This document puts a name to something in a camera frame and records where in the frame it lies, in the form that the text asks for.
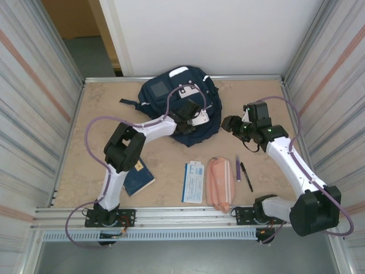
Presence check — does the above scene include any navy blue backpack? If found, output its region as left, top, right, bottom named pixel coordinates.
left=119, top=65, right=223, bottom=148

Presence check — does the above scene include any white blue card packet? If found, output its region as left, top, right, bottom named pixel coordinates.
left=181, top=160, right=206, bottom=204

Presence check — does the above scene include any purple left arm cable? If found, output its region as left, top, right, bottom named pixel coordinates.
left=66, top=84, right=208, bottom=249

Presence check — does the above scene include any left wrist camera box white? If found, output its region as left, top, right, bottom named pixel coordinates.
left=191, top=109, right=211, bottom=126

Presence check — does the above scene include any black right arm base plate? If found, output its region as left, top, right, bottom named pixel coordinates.
left=234, top=205, right=286, bottom=226

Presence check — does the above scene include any thin aluminium table edge rail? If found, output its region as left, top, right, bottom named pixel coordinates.
left=84, top=74, right=286, bottom=84

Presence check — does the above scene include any pink pencil case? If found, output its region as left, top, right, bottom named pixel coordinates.
left=205, top=156, right=237, bottom=213

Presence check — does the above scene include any dark blue book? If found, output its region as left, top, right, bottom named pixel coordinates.
left=123, top=161, right=156, bottom=197

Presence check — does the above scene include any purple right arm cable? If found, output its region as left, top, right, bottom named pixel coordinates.
left=248, top=96, right=355, bottom=245

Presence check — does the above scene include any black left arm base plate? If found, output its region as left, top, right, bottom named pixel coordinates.
left=84, top=208, right=136, bottom=228

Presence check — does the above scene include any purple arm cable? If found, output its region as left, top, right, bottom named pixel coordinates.
left=66, top=84, right=208, bottom=249
left=248, top=96, right=355, bottom=245

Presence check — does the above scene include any black marker pen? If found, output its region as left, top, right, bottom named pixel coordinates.
left=240, top=162, right=254, bottom=192

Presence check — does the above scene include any slotted grey cable duct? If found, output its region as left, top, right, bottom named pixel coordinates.
left=41, top=229, right=259, bottom=243

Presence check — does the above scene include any wide aluminium mounting rail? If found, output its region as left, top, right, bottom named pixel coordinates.
left=30, top=203, right=342, bottom=231

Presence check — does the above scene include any brown wooden door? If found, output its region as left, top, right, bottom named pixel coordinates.
left=41, top=0, right=122, bottom=69

